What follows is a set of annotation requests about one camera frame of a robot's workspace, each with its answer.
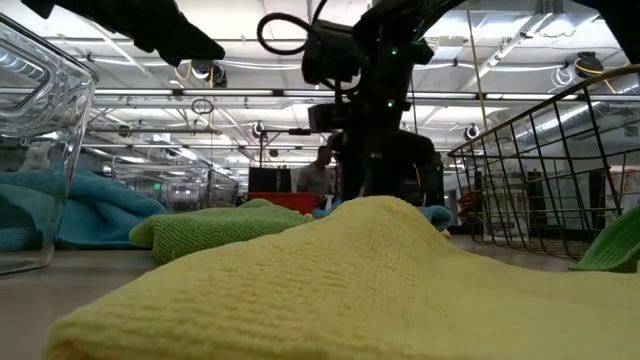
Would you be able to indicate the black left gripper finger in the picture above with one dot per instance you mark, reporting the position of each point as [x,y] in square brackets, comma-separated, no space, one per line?
[195,47]

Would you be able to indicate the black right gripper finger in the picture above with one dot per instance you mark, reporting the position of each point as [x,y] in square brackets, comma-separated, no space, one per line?
[344,175]
[380,175]

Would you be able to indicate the yellow microfiber towel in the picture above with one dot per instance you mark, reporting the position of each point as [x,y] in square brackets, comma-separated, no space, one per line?
[350,280]

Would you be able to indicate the green microfiber towel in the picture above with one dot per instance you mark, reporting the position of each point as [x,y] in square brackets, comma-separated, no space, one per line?
[615,245]
[210,227]

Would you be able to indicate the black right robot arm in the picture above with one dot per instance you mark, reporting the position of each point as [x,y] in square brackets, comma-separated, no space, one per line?
[395,75]

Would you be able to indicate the person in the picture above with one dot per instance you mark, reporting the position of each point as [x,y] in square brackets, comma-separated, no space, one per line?
[315,177]

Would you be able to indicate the clear spray bottle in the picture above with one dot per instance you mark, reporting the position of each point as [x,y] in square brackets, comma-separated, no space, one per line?
[329,201]

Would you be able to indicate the red plastic storage bin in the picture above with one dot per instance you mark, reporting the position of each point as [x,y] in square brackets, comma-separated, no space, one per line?
[285,201]

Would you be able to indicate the clear plastic bin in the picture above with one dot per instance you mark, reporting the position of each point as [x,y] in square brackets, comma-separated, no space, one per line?
[190,187]
[30,100]

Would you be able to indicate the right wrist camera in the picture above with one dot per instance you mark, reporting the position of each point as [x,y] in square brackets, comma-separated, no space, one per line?
[330,50]

